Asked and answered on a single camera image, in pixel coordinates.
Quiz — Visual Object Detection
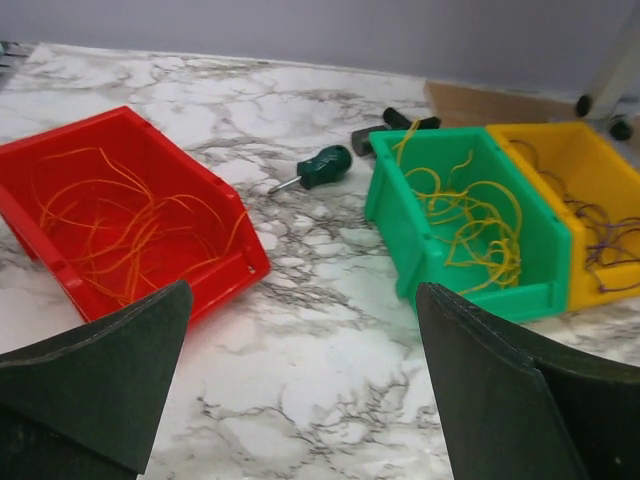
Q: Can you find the red plastic bin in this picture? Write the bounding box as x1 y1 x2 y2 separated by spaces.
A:
1 106 270 322

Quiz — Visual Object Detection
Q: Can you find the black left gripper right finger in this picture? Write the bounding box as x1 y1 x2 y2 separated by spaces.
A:
416 283 639 479

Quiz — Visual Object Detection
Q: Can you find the yellow cable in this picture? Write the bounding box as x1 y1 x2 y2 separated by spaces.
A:
392 119 524 296

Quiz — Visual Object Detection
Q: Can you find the grey metal bracket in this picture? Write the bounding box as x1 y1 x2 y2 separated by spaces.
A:
574 1 639 142

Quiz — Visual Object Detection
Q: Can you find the wooden board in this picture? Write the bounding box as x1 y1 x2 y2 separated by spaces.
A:
424 82 577 127

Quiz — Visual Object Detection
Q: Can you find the green plastic bin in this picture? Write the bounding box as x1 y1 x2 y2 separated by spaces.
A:
365 127 571 323

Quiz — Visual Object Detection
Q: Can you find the black T-handle tool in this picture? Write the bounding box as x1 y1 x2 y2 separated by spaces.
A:
350 107 412 157

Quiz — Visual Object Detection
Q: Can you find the green handled screwdriver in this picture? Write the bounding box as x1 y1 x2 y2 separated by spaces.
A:
267 145 352 195

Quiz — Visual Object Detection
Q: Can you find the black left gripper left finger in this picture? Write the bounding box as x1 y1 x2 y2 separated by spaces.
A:
1 280 193 479

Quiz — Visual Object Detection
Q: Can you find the yellow plastic bin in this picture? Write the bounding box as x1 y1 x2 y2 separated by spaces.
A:
486 122 639 310

